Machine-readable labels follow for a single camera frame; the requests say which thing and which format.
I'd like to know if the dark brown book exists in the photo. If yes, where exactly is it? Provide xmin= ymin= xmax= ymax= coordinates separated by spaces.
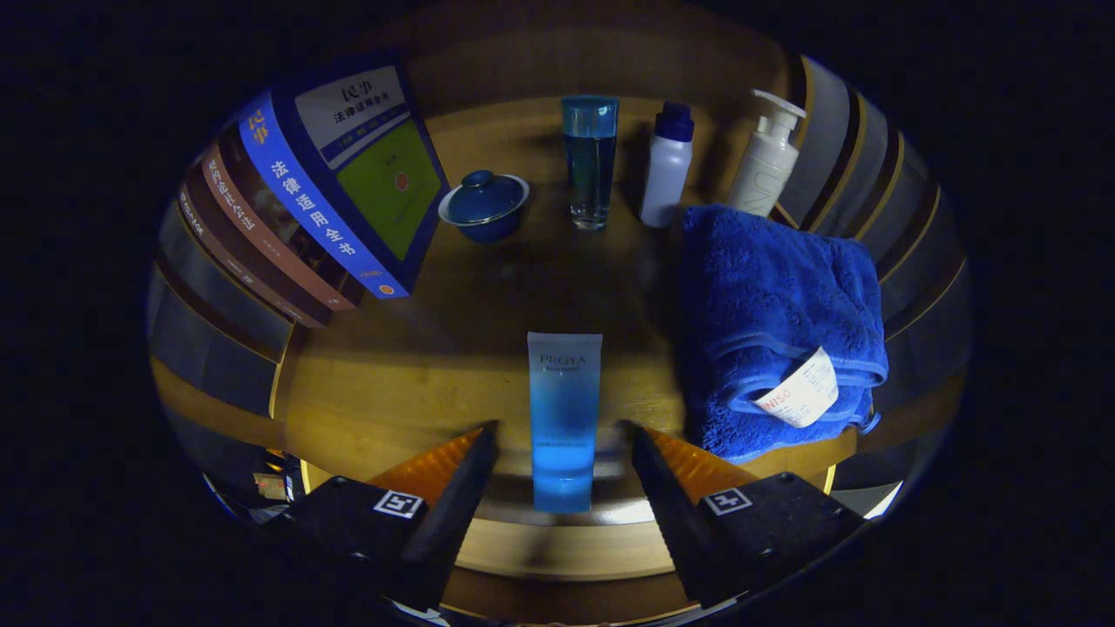
xmin=177 ymin=181 xmax=332 ymax=330

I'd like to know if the blue lidded teacup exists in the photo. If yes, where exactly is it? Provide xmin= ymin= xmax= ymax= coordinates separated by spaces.
xmin=437 ymin=170 xmax=530 ymax=245

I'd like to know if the reddish brown book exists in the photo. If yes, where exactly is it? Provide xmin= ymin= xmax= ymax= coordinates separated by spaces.
xmin=199 ymin=131 xmax=367 ymax=313

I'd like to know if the white pump bottle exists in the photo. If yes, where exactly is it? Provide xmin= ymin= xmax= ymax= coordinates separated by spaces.
xmin=726 ymin=89 xmax=808 ymax=219

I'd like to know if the teal glass bottle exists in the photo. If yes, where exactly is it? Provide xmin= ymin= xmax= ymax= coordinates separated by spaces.
xmin=561 ymin=94 xmax=620 ymax=232

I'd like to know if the white bottle with blue cap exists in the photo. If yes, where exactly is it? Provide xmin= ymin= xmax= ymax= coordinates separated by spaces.
xmin=639 ymin=101 xmax=696 ymax=229

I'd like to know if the folded blue towel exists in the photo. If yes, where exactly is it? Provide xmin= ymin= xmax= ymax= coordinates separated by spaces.
xmin=679 ymin=203 xmax=889 ymax=464

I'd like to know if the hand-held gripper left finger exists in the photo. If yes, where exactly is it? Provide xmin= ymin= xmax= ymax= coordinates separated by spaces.
xmin=261 ymin=422 xmax=502 ymax=612

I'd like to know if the wooden cabinet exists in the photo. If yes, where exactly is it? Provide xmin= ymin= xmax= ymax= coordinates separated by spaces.
xmin=148 ymin=39 xmax=972 ymax=626

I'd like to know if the blue book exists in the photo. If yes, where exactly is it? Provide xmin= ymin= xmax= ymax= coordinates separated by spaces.
xmin=237 ymin=54 xmax=452 ymax=300

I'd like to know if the light blue cosmetic tube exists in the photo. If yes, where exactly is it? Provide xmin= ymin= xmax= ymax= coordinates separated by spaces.
xmin=526 ymin=331 xmax=604 ymax=515

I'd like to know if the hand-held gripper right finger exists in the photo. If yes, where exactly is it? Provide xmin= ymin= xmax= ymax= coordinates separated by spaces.
xmin=629 ymin=424 xmax=868 ymax=610

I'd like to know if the wooden countertop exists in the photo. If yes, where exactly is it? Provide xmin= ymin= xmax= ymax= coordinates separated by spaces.
xmin=270 ymin=96 xmax=863 ymax=532

